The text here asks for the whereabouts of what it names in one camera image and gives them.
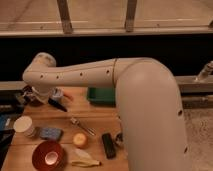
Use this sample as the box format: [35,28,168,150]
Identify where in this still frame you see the yellow orange fruit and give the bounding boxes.
[73,133,88,148]

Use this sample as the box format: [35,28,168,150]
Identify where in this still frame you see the black remote control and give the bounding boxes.
[102,133,116,159]

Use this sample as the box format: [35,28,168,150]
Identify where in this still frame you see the small white cup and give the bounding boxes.
[45,151,58,165]

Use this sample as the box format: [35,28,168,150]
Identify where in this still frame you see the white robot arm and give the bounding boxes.
[22,53,191,171]

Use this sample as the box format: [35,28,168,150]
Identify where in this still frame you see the blue sponge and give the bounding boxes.
[39,127,63,141]

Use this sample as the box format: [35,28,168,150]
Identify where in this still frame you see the dark maroon bowl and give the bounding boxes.
[21,85,41,106]

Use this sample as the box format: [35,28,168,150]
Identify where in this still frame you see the metal fork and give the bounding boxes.
[70,117,96,136]

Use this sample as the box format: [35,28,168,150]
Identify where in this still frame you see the green plastic tray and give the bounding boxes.
[87,87,115,105]

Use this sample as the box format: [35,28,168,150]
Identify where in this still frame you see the shiny metal cup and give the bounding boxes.
[115,133,124,148]

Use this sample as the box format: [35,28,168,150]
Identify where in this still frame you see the black handled brush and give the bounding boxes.
[48,98,67,112]

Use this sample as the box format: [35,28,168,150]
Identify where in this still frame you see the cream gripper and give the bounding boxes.
[32,86,54,104]

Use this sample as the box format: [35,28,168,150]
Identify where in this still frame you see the red bowl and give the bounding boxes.
[32,140,64,171]

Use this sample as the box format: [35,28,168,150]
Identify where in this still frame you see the orange carrot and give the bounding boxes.
[63,92,73,101]

